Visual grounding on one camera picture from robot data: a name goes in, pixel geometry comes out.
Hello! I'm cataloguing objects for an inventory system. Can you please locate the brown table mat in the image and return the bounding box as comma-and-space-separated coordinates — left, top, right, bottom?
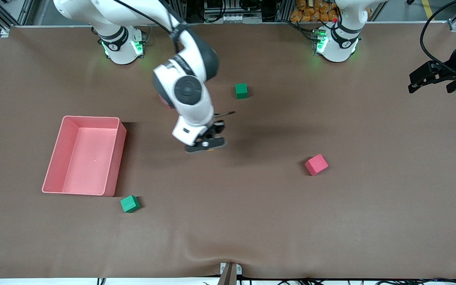
0, 22, 456, 279

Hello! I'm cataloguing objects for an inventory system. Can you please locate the white connector strip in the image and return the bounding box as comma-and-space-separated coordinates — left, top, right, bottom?
219, 14, 263, 23

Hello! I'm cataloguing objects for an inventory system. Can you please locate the bag of orange buns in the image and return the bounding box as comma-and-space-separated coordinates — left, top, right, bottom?
290, 0, 372, 23

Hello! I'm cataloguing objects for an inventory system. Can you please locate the pink plastic bin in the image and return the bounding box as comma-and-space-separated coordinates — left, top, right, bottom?
42, 115, 127, 197

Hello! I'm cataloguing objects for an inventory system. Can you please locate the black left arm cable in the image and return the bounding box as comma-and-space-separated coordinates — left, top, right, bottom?
420, 0, 456, 75

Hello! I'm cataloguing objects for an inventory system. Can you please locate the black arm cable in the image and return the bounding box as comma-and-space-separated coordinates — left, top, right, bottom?
420, 0, 456, 75
111, 0, 191, 54

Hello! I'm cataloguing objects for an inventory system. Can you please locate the aluminium frame post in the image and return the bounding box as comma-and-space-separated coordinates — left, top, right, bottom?
274, 0, 293, 22
175, 0, 188, 23

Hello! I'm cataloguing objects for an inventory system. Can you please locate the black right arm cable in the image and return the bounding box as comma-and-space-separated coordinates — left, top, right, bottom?
111, 0, 191, 54

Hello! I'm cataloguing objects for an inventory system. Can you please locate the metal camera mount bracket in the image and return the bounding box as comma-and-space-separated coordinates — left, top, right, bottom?
219, 262, 243, 285

